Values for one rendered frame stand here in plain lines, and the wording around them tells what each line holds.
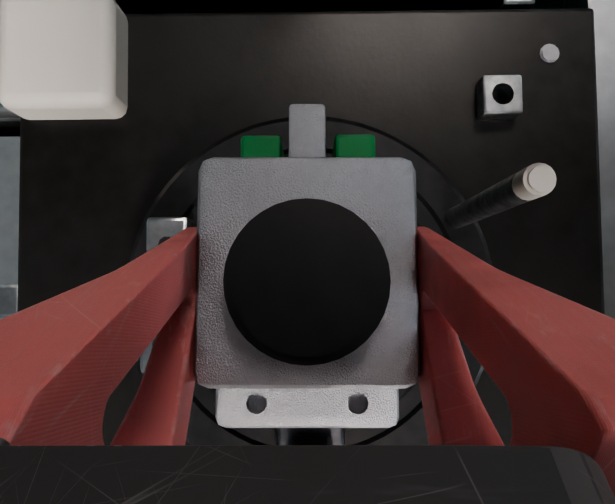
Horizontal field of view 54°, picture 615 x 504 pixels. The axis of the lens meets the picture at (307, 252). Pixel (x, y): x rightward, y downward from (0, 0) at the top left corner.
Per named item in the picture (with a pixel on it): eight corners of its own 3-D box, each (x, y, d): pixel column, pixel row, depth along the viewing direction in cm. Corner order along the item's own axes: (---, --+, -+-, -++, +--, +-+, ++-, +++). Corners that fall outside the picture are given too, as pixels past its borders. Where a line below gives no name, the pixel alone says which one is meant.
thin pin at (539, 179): (466, 228, 23) (558, 195, 14) (445, 228, 23) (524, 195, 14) (465, 207, 23) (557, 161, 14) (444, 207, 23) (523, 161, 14)
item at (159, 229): (196, 273, 23) (187, 273, 21) (156, 274, 23) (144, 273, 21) (196, 220, 23) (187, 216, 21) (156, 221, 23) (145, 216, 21)
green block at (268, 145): (287, 198, 23) (280, 174, 18) (255, 198, 23) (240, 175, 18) (287, 167, 23) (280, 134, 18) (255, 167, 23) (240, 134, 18)
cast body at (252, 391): (384, 412, 17) (436, 468, 10) (229, 412, 17) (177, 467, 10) (380, 127, 18) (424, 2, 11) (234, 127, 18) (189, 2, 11)
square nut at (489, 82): (515, 120, 25) (523, 113, 24) (476, 120, 25) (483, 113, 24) (514, 82, 25) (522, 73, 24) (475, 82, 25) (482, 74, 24)
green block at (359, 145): (361, 197, 23) (376, 173, 18) (330, 198, 23) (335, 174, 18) (361, 166, 23) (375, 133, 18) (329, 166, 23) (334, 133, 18)
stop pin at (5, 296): (59, 313, 29) (19, 317, 25) (34, 313, 29) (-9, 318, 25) (60, 283, 29) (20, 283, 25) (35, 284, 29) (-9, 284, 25)
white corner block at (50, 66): (141, 131, 27) (111, 104, 23) (39, 132, 27) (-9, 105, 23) (141, 28, 27) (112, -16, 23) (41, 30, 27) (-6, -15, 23)
